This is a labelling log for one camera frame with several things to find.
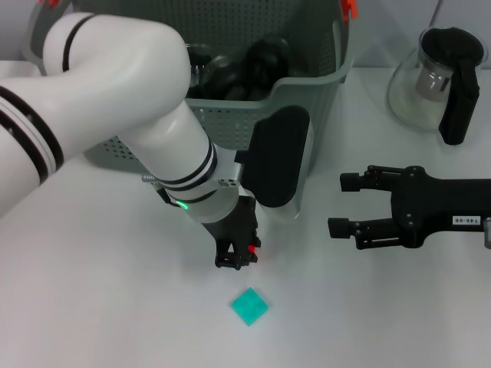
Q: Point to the cyan toy brick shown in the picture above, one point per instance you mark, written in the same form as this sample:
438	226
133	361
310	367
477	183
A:
250	306

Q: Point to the small red toy brick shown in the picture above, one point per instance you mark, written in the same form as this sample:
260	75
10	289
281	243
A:
252	249

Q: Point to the grey-green perforated storage bin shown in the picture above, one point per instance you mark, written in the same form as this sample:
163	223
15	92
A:
318	96

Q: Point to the orange bin rim piece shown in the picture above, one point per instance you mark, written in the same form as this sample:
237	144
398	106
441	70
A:
350	9

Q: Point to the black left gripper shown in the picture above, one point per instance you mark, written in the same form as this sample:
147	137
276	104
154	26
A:
234	224

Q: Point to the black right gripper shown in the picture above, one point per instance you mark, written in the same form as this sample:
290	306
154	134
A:
441	207

